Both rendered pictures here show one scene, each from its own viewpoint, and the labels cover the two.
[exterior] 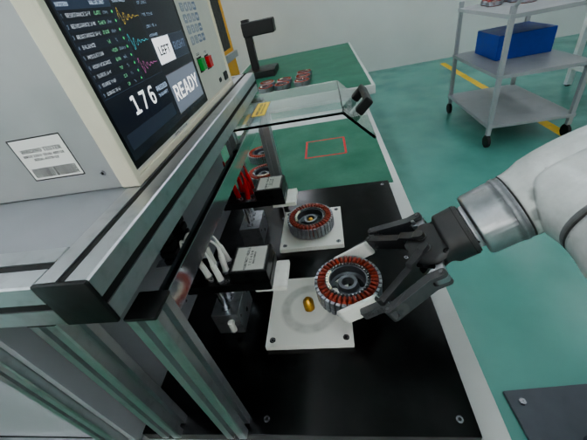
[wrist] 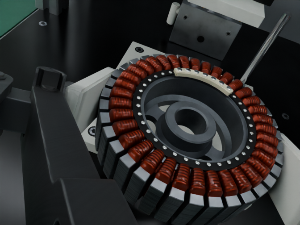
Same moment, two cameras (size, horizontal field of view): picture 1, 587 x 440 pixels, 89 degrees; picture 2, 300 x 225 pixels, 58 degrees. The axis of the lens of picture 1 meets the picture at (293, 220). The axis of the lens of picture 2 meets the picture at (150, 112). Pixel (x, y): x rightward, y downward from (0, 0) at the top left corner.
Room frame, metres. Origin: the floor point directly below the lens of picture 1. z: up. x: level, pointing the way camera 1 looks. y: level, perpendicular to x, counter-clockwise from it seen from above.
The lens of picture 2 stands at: (0.29, -0.17, 0.96)
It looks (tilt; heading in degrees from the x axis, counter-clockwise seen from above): 47 degrees down; 79
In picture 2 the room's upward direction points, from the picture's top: 21 degrees clockwise
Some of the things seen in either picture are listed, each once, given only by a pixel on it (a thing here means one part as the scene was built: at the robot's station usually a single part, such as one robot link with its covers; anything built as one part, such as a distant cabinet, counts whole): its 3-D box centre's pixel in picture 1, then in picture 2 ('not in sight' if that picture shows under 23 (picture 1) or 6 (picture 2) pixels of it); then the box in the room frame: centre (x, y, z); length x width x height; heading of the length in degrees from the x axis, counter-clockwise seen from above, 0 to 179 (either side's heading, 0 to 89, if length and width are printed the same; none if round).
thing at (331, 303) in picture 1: (348, 284); (187, 127); (0.34, -0.07, 0.84); 0.11 x 0.11 x 0.04
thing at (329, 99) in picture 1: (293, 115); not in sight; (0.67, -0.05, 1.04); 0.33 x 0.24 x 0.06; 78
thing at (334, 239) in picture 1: (312, 228); not in sight; (0.59, -0.04, 0.78); 0.15 x 0.15 x 0.01; 78
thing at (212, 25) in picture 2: (233, 306); (206, 24); (0.38, 0.15, 0.80); 0.08 x 0.05 x 0.06; 168
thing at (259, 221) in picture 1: (254, 227); not in sight; (0.62, 0.10, 0.80); 0.08 x 0.05 x 0.06; 168
